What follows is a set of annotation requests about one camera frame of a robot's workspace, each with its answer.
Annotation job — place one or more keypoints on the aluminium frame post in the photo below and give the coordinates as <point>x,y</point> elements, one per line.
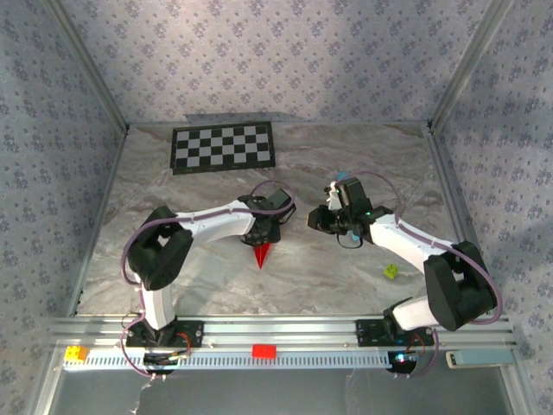
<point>466,65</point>
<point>90,65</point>

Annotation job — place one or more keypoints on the black controller board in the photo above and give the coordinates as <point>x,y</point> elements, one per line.
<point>402,361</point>
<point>166,359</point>

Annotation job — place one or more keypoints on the red toy brick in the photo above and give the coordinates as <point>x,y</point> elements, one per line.
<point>264,351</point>

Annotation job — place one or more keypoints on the black white checkerboard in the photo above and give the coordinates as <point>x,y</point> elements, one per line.
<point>222,147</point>

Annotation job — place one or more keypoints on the beige grey flat device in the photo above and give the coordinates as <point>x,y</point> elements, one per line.
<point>484,358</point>

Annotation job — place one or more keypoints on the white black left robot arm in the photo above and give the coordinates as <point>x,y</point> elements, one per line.
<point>216,225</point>

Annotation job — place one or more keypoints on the teal cylinder tube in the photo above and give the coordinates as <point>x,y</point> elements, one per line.
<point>356,236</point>

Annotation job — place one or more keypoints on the aluminium mounting rail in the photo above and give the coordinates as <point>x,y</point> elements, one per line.
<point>281,330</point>

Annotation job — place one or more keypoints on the small yellow-green cube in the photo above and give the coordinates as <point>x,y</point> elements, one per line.
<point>391,271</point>

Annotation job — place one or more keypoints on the aluminium frame side bar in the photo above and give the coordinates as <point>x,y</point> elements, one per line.
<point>445,173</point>
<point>102,216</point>

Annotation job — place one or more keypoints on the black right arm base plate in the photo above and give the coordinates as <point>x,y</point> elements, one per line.
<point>367,333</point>

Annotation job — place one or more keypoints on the yellow toy brick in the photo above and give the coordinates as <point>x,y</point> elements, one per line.
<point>75,353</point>

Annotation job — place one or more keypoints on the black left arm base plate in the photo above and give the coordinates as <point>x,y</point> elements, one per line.
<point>196,335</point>

